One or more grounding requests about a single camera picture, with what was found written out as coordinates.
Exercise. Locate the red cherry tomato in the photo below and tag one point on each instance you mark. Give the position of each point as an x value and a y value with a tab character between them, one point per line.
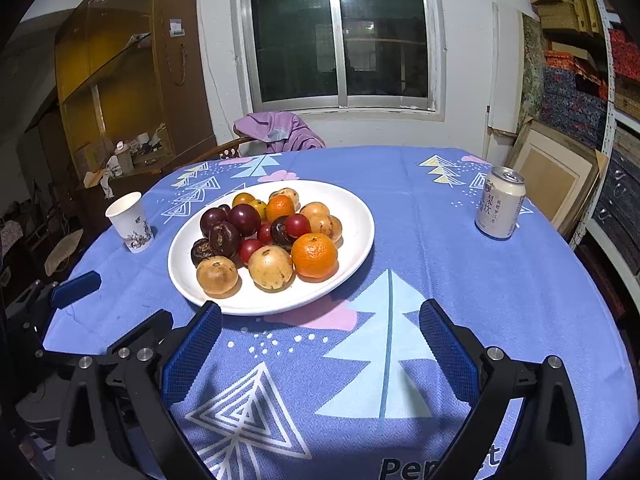
250	250
298	225
265	232

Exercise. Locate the tan woven fan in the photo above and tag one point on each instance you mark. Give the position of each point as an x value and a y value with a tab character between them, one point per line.
62	252

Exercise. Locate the blue printed tablecloth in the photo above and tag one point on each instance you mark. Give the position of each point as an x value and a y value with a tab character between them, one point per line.
450	270

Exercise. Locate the tan loquat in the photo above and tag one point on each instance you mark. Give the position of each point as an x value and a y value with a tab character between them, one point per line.
270	267
329	227
216	276
284	194
314	209

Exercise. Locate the white oval plate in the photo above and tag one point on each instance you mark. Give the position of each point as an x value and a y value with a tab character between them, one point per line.
350	255

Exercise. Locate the white paper cup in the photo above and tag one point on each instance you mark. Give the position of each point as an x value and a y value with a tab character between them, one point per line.
131	225

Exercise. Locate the dark brown water chestnut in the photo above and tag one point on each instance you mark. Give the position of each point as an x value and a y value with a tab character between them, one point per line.
224	238
280	234
201	251

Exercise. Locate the white paper label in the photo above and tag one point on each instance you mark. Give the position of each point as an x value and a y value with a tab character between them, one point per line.
176	27

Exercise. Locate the brown wooden glass cabinet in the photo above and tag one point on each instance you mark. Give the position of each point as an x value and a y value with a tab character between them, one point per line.
110	60

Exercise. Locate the white framed sliding window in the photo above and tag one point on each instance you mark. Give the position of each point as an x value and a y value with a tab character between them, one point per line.
340	35

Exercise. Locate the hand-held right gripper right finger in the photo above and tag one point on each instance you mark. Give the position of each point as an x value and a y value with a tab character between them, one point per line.
447	355

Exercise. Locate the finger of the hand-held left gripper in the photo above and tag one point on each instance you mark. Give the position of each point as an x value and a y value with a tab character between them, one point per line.
75	285
145	327

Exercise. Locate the green patterned board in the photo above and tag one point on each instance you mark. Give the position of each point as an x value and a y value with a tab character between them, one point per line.
532	70

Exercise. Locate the wooden picture frame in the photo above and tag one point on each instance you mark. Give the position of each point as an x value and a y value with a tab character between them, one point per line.
555	175

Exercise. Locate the small yellow tangerine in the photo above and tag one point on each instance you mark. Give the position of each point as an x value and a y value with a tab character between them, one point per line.
258	206

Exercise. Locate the wooden chair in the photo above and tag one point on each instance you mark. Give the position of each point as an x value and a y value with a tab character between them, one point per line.
220	150

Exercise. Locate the medium orange tangerine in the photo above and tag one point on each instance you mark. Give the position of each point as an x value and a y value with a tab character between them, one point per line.
280	207

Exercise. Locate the large orange tangerine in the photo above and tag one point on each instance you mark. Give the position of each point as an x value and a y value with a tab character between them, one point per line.
314	256

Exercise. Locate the purple jacket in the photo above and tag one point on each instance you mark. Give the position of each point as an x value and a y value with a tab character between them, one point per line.
280	132

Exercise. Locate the white metal shelf rack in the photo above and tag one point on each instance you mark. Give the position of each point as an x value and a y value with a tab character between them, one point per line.
611	85

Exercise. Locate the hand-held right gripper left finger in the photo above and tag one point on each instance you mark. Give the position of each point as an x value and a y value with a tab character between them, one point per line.
192	355

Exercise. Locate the white beverage can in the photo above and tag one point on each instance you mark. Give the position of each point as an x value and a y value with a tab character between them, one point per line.
500	205

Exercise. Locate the small orange tangerine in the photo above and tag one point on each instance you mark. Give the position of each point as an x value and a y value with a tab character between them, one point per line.
243	199

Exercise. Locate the shelf of stacked boxes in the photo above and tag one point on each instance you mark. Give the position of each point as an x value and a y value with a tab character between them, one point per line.
575	85

